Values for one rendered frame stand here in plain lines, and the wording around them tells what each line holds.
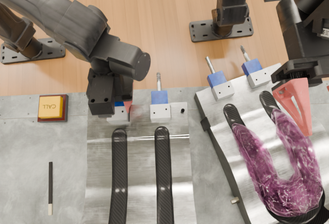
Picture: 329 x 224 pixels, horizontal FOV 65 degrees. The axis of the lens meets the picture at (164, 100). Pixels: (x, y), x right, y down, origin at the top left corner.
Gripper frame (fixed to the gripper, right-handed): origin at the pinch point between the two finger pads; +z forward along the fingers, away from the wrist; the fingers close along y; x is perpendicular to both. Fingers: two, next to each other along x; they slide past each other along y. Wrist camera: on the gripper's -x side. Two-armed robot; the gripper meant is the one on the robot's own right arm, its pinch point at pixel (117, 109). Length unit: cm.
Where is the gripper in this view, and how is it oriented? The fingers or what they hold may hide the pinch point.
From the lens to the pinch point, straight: 66.5
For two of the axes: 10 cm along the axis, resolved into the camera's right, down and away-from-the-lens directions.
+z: 0.4, 6.8, 7.3
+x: -0.4, -7.3, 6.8
